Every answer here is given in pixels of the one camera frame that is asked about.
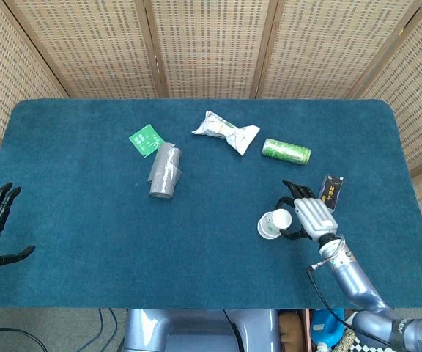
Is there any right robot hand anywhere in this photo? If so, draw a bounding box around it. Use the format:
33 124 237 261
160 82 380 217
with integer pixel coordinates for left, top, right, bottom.
275 179 340 243

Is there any white paper cup green print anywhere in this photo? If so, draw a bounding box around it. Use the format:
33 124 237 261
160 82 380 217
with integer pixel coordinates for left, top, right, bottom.
257 214 278 241
259 208 293 238

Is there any dark purple small box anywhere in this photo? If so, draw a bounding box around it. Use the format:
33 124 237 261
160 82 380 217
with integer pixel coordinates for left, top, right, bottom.
317 174 345 212

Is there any green drink can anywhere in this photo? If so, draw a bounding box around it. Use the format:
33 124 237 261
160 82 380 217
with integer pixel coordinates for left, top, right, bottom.
262 138 312 166

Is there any blue plastic container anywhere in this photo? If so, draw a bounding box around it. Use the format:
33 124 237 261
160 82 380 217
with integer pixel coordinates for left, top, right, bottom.
311 308 348 346

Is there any brown bag under table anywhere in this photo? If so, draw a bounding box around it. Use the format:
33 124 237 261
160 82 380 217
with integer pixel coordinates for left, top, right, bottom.
278 310 306 352

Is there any crumpled white snack packet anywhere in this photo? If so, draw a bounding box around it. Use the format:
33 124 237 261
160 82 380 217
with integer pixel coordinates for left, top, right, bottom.
190 110 262 157

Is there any blue carpet table cloth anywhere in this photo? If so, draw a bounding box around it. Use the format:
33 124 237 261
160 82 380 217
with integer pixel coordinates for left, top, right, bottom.
0 98 422 310

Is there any black white checkered board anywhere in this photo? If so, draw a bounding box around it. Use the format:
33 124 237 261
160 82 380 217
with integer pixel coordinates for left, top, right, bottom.
342 336 382 352

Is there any grey garbage bag roll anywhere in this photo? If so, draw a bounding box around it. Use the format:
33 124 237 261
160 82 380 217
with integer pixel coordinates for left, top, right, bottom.
147 142 183 199

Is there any blue grey robot torso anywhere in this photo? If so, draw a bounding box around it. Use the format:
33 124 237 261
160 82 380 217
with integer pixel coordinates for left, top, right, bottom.
122 308 278 352

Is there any green printed card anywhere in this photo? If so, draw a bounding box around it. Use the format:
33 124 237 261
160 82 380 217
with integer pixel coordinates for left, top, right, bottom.
128 124 166 158

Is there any woven bamboo folding screen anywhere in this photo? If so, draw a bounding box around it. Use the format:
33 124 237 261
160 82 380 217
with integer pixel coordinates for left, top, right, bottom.
0 0 422 287

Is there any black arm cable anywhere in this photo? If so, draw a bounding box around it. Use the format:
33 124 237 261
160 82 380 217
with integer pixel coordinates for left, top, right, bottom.
305 260 395 348

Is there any black floor cable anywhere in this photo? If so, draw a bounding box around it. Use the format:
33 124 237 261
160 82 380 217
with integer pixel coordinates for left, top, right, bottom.
0 327 48 352

